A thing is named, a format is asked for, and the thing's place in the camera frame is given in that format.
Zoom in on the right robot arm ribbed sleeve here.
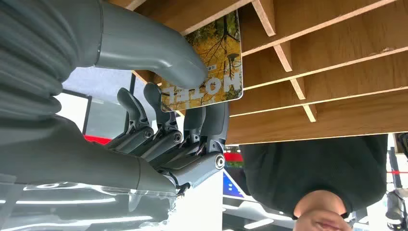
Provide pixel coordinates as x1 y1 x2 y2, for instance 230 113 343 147
0 0 103 121

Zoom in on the black stanchion post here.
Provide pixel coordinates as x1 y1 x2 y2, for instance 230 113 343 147
387 146 404 189

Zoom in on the red banner strip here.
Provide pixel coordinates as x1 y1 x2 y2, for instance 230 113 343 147
223 153 244 163

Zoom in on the blue display screen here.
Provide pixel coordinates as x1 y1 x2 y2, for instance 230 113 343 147
222 171 245 199

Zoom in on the person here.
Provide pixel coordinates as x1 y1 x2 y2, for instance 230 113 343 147
239 134 390 231

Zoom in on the wooden slotted card rack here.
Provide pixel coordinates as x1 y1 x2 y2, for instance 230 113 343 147
108 0 408 146

